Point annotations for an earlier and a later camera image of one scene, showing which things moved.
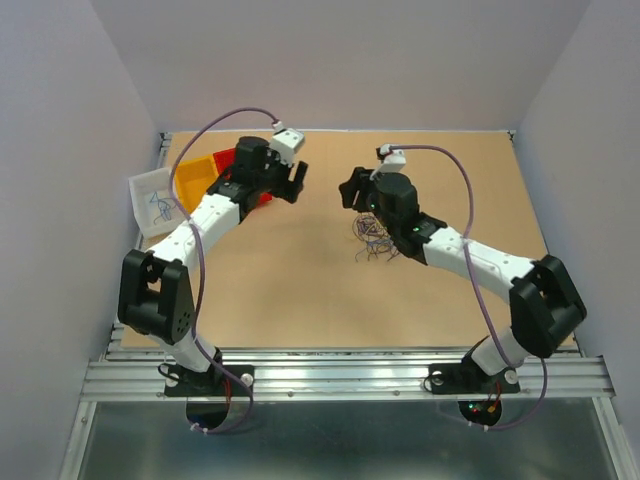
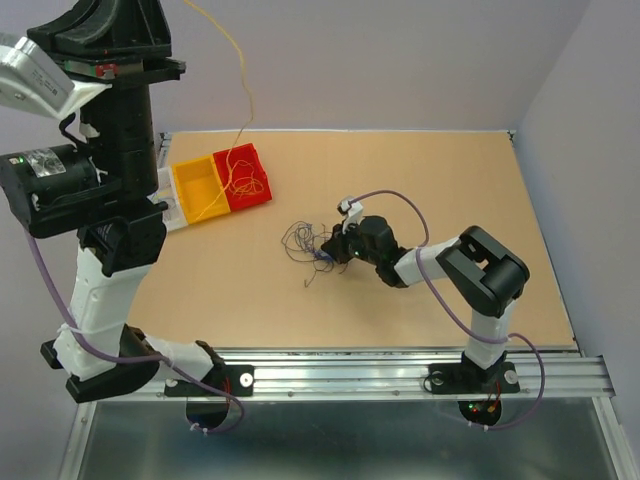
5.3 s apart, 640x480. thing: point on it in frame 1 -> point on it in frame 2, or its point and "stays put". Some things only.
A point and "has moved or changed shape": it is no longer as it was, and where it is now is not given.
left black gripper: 288,190 -> 116,42
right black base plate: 467,379 stays put
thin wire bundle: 377,239 has moved or changed shape
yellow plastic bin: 194,177 stays put
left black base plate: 215,381 stays put
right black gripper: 360,181 -> 335,245
